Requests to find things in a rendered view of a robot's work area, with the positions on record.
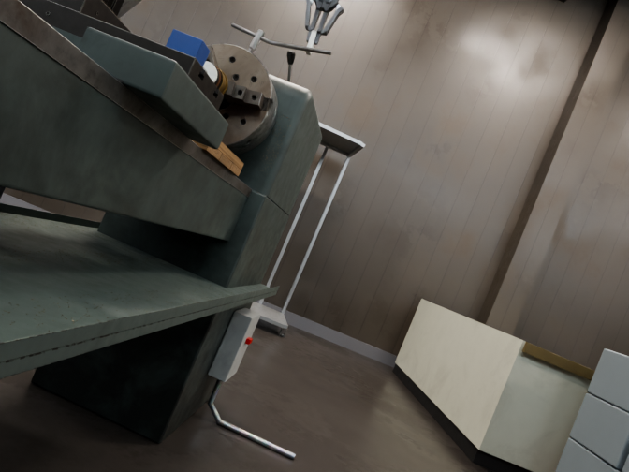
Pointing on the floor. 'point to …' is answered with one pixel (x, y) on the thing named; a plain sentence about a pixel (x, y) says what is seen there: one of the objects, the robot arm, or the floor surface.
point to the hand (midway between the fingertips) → (311, 42)
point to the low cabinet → (491, 390)
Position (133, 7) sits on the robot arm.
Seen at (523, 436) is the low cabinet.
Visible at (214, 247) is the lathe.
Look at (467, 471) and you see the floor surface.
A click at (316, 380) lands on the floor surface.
